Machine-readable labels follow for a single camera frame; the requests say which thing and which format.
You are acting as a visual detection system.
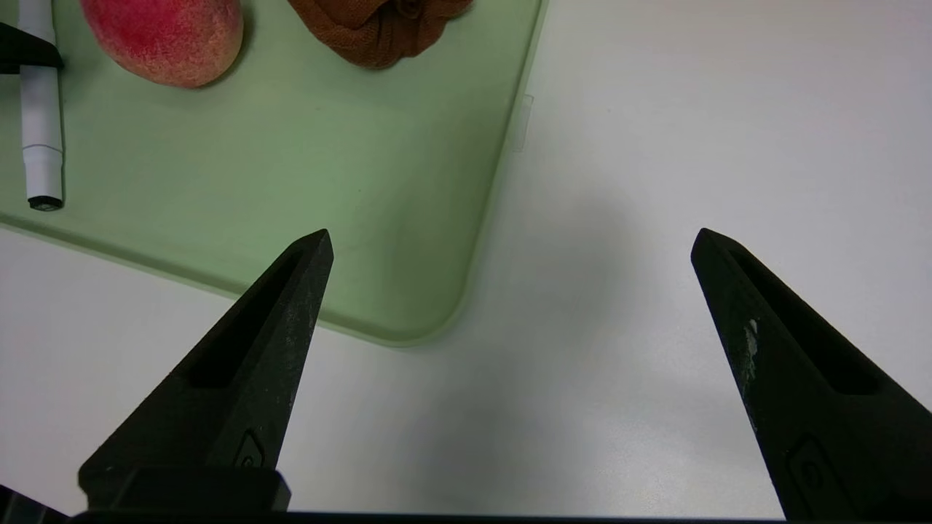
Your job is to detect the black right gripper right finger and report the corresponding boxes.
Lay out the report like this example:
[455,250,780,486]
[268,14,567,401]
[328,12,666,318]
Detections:
[690,228,932,522]

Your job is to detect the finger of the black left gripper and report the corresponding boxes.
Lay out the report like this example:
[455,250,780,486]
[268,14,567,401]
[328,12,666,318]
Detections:
[0,22,65,75]

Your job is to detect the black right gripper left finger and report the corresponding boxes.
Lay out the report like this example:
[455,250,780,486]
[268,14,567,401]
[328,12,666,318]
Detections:
[78,229,334,509]

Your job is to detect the white marker pen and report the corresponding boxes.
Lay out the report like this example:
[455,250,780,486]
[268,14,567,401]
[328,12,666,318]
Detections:
[18,0,65,213]

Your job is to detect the red peach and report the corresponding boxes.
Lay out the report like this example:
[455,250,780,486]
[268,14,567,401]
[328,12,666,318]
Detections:
[79,0,245,90]

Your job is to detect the brown chocolate bread roll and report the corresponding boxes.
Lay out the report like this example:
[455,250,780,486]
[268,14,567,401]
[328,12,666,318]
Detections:
[286,0,474,71]

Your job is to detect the light green plastic tray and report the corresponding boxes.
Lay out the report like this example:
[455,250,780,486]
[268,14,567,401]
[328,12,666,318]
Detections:
[0,0,548,347]

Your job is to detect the clear tape strip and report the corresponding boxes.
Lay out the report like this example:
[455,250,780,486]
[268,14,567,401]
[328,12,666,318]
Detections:
[512,93,534,152]

